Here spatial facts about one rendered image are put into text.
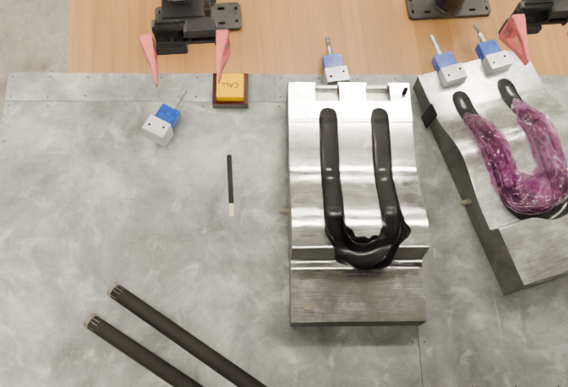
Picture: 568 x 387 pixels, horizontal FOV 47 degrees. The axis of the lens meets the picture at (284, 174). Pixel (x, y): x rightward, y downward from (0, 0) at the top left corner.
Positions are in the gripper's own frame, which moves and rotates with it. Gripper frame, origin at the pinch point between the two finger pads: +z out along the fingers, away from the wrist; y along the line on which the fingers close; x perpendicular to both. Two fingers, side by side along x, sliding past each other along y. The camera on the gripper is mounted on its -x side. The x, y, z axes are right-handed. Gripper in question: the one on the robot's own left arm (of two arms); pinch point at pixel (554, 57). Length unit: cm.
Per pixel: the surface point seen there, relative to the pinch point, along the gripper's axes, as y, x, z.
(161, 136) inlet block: -69, 35, -6
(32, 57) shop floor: -125, 121, -78
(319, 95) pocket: -34.5, 33.9, -12.5
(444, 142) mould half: -8.5, 36.1, -0.7
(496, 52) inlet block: 5.4, 32.1, -19.4
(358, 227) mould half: -31.1, 26.3, 19.4
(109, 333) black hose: -80, 36, 34
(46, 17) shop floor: -121, 121, -95
